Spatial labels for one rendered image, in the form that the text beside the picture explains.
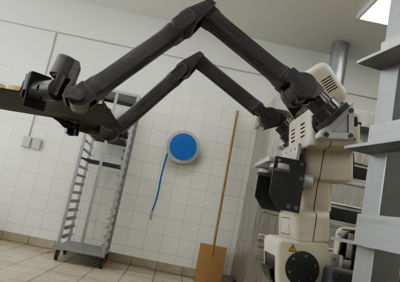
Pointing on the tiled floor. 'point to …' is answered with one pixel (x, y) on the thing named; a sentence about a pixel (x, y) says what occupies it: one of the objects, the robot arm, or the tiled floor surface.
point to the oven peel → (211, 269)
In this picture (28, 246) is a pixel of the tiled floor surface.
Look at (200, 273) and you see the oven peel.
